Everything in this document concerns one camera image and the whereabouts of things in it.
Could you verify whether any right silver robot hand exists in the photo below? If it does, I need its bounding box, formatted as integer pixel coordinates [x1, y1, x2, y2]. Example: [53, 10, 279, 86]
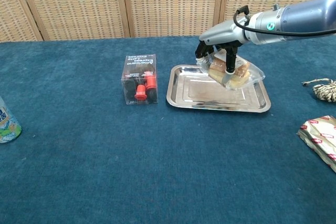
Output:
[194, 19, 250, 75]

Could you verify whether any bagged sliced bread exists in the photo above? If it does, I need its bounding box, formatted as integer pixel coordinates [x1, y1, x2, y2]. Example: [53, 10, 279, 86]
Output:
[195, 52, 266, 91]

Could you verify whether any silver metal tray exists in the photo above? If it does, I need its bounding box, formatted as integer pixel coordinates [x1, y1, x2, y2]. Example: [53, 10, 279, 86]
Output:
[166, 64, 271, 113]

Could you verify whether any clear coffee capsule box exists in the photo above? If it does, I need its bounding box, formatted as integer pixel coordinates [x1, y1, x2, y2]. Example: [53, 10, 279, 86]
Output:
[121, 54, 159, 105]

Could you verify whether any woven folding screen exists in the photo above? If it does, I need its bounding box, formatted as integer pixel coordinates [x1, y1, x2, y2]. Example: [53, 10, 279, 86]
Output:
[0, 0, 336, 42]

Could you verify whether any beige twine bundle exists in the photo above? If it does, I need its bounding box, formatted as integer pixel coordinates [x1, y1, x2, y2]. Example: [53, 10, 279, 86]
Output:
[301, 78, 336, 103]

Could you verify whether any gold red foil packet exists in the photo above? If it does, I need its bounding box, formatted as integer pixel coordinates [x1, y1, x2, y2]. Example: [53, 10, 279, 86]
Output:
[296, 115, 336, 174]

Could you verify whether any blue table cloth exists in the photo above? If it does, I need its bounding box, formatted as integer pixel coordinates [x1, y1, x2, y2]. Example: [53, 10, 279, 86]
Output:
[0, 34, 336, 224]

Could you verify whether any blue green drink can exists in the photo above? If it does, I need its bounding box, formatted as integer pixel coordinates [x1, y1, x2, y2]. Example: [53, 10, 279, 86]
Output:
[0, 96, 23, 144]

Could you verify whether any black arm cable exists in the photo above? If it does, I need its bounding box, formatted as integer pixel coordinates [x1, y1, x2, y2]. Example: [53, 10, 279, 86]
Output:
[233, 6, 336, 37]

